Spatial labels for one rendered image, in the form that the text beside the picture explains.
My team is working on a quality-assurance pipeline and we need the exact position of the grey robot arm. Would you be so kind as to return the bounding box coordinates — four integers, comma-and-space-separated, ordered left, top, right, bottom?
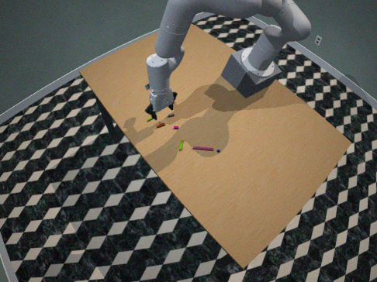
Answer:
145, 0, 311, 95

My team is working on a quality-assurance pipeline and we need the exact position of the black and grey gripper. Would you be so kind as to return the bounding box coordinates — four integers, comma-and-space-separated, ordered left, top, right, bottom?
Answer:
145, 86, 178, 120

